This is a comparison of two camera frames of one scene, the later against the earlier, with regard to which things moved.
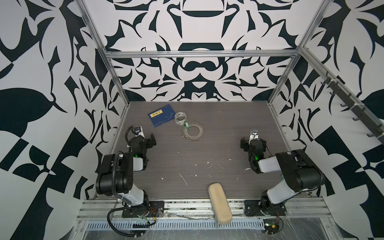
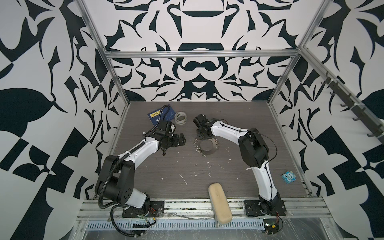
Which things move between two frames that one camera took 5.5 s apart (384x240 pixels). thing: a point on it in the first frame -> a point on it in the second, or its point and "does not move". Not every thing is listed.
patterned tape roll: [180, 117] does not move
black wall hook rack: [375, 126] does not move
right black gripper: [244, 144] -> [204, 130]
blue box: [162, 115] does not move
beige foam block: [220, 204] does not move
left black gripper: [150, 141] -> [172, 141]
